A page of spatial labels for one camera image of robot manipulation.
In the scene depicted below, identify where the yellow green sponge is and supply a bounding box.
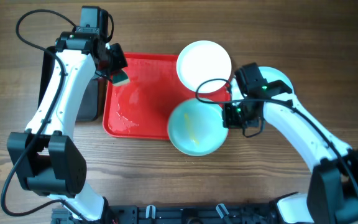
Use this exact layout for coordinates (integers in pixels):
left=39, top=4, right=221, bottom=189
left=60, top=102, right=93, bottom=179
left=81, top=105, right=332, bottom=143
left=112, top=69, right=130, bottom=86

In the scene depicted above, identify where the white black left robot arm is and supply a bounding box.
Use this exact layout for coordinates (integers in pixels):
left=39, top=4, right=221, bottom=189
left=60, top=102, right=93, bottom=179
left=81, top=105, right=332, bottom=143
left=0, top=28, right=129, bottom=223

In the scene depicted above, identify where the light green plate front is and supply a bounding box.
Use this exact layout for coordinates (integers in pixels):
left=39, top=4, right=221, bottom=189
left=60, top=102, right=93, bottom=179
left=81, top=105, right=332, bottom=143
left=167, top=98, right=229, bottom=156

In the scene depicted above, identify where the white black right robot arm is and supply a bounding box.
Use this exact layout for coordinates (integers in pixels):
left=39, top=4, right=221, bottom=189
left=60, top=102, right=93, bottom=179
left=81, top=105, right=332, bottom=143
left=223, top=78, right=358, bottom=223

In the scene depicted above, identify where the red plastic tray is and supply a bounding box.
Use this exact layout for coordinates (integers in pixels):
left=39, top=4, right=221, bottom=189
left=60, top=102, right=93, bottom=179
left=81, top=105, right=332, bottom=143
left=103, top=52, right=231, bottom=141

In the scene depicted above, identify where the black aluminium base frame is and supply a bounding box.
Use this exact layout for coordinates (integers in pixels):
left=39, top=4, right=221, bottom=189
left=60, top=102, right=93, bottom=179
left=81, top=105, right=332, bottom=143
left=50, top=202, right=279, bottom=224

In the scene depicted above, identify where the white round plate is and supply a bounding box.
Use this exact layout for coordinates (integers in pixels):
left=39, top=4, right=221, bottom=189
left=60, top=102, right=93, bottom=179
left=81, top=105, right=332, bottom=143
left=176, top=40, right=232, bottom=93

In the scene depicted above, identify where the light green plate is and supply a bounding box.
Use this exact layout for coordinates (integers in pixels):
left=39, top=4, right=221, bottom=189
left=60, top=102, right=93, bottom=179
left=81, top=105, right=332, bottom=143
left=231, top=66, right=295, bottom=100
left=167, top=98, right=229, bottom=156

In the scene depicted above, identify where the black rectangular tray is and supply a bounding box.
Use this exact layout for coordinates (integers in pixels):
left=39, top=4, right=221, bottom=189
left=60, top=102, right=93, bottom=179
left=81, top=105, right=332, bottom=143
left=38, top=53, right=101, bottom=121

